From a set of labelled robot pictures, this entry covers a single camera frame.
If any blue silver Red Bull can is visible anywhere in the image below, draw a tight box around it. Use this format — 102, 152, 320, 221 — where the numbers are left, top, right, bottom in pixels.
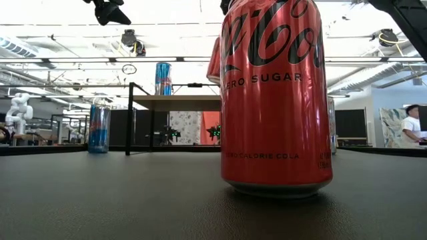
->
154, 62, 173, 97
87, 105, 111, 154

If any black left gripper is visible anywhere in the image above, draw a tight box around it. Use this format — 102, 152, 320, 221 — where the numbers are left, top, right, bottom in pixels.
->
82, 0, 132, 27

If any black partition panel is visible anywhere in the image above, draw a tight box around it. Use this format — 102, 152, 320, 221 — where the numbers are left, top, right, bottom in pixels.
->
109, 109, 169, 147

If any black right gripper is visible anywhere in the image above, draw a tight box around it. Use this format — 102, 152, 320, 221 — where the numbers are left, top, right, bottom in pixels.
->
219, 0, 233, 16

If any white patterned panel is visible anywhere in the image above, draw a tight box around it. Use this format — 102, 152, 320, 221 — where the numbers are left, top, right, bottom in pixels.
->
169, 111, 203, 146

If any black round lamp fixture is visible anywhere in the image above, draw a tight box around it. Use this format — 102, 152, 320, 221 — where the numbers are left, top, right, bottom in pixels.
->
370, 29, 400, 48
120, 29, 147, 57

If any colourful abstract painting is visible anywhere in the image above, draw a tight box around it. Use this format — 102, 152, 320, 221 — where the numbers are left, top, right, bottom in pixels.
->
379, 107, 408, 149

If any black hanging ring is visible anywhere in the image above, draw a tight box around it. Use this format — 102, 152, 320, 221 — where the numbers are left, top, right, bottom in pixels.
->
121, 63, 138, 76

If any person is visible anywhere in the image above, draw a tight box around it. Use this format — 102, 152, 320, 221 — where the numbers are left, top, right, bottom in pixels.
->
400, 104, 423, 148

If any black monitor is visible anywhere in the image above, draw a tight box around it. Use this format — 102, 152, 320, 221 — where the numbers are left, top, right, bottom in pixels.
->
418, 105, 427, 133

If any red Coke Zero can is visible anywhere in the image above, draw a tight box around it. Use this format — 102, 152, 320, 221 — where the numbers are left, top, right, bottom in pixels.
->
220, 0, 334, 199
205, 35, 223, 85

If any wooden shelf with black frame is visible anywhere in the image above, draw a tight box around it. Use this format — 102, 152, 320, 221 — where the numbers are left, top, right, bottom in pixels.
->
125, 82, 222, 157

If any small robot with green lights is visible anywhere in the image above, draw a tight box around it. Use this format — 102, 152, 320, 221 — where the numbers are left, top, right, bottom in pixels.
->
156, 125, 181, 146
206, 125, 222, 141

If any red panel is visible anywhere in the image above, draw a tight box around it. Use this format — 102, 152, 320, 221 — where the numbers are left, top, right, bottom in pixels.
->
199, 111, 222, 146

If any black aluminium table frame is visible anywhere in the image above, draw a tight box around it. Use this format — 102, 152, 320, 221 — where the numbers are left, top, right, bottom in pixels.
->
0, 143, 427, 158

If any black table mat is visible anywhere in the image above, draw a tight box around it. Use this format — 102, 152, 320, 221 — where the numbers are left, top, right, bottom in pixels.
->
0, 150, 427, 240

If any white Celsius can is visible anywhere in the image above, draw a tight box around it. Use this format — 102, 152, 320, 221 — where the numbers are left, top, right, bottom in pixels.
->
327, 96, 338, 155

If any black wall screen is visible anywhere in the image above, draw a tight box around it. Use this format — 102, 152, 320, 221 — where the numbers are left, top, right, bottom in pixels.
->
335, 108, 368, 139

